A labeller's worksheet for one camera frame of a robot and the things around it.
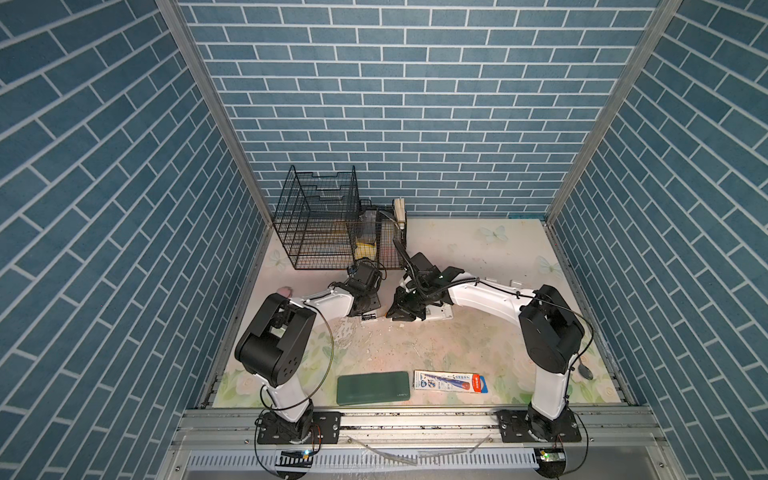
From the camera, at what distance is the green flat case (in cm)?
79

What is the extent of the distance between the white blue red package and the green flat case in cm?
4

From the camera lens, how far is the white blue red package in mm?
806
